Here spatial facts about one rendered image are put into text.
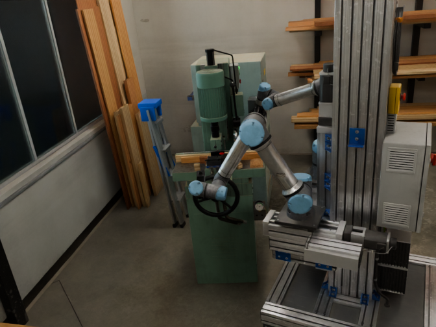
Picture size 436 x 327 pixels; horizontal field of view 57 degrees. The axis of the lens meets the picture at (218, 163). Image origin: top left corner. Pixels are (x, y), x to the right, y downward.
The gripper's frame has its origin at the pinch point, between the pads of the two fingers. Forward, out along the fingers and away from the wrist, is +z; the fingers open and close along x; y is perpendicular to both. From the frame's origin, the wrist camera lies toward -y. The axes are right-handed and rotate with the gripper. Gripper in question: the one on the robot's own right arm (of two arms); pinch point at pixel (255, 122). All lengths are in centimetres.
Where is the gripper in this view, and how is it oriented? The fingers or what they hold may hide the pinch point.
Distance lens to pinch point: 296.3
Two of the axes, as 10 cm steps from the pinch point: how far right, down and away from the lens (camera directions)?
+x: 9.9, 0.1, 1.1
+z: -0.9, 6.6, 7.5
